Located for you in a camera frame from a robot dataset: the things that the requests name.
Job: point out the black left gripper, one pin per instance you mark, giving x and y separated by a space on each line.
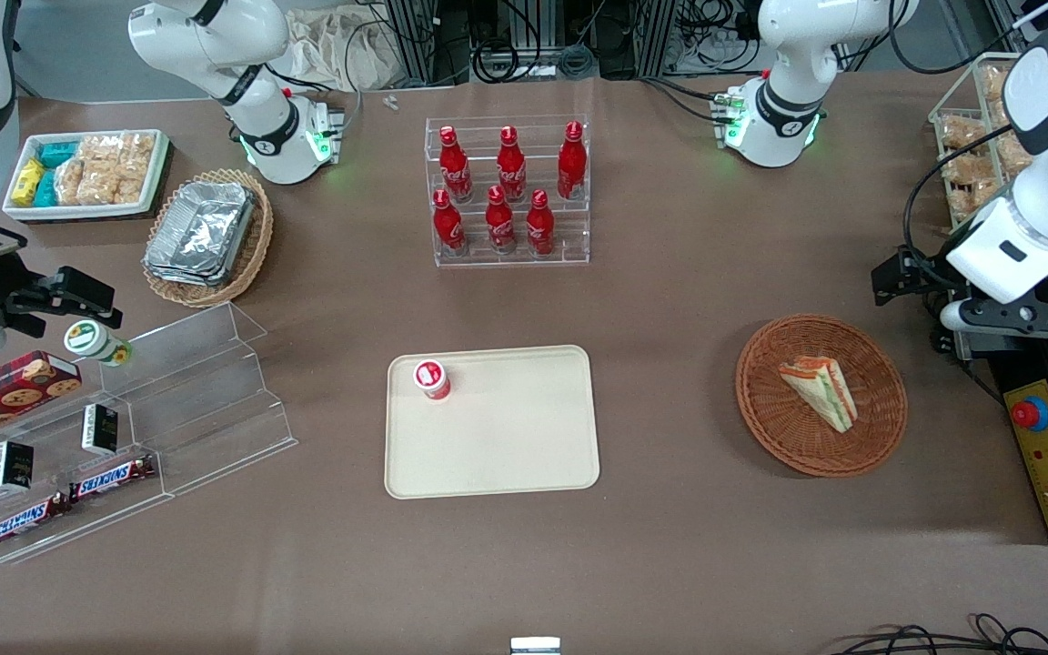
927 276

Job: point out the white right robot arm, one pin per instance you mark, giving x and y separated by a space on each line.
278 146

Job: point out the silver aluminium foil tray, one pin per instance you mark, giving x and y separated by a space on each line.
180 277
206 223

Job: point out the triangular wrapped sandwich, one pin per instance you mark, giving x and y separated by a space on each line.
822 393

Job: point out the white rectangular snack tray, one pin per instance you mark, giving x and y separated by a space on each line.
158 173

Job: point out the tan oval wicker basket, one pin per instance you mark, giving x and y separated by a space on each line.
253 255

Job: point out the brown round wicker basket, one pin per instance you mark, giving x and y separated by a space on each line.
774 428

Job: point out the beige plastic serving tray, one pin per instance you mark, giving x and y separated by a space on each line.
506 428

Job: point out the green lidded yogurt cup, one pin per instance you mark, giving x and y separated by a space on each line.
95 342

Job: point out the clear bag rice crackers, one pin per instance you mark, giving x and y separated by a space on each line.
962 132
99 150
997 82
970 180
110 187
137 155
71 182

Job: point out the red plaid cookie box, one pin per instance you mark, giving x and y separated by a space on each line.
10 393

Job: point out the small black box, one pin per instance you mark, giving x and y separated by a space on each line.
99 429
11 466

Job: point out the teal snack packet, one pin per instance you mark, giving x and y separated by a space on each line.
46 188
58 154

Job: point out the yellow snack packet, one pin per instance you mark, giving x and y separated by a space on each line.
29 181

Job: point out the clear acrylic stepped shelf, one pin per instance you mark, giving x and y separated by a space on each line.
215 400

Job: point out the Snickers chocolate bar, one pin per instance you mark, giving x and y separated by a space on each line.
28 521
113 478

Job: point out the clear acrylic bottle rack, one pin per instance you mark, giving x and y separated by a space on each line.
571 244

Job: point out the red cola bottle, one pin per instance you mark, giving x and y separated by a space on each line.
571 162
448 226
499 222
455 166
511 166
539 226

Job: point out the red lidded yogurt cup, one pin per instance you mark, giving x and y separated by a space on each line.
431 378

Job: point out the beige cloth bag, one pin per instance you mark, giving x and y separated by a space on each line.
342 55

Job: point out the small clear plastic clip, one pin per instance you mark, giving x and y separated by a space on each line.
390 102

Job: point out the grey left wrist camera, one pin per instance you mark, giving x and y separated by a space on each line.
1015 317

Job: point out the aluminium frame profile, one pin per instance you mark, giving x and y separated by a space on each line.
419 41

